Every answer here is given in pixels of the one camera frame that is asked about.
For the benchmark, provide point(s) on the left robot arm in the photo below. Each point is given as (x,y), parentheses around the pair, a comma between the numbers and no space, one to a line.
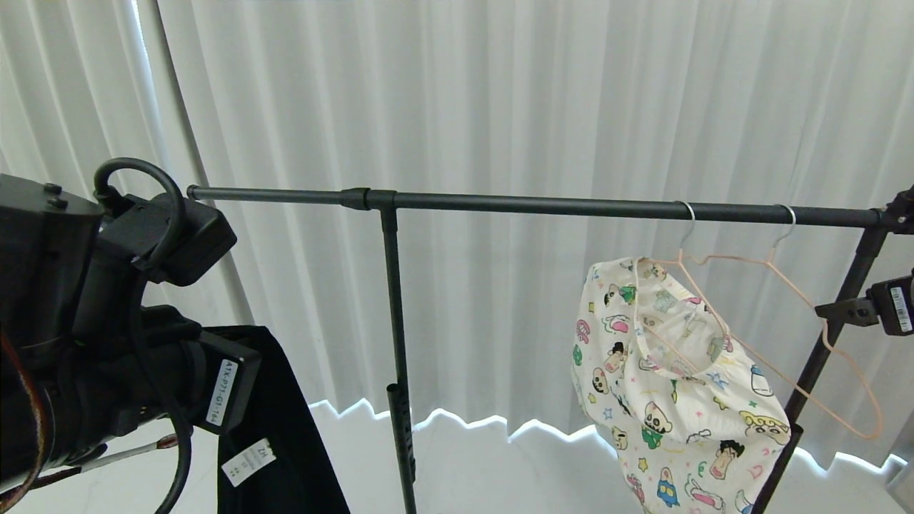
(43,285)

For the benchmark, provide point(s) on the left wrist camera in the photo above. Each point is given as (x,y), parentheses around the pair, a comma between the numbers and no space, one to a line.
(193,235)

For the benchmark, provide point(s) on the pink clothes hanger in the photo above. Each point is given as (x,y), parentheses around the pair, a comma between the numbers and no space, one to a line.
(687,221)
(789,221)

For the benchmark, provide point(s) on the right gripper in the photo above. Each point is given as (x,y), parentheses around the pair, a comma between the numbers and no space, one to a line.
(896,307)

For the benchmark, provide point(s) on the cream printed garment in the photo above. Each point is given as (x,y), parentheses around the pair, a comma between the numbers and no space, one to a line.
(685,428)

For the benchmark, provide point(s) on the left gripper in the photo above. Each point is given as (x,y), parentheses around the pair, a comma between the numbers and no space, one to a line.
(225,392)

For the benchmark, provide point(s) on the black clothes rack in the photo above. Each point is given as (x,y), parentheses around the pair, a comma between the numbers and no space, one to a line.
(535,205)

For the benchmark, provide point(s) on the black garment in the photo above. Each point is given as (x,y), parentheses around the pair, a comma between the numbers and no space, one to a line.
(285,400)

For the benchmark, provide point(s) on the white curtain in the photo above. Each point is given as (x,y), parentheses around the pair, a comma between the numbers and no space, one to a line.
(464,93)

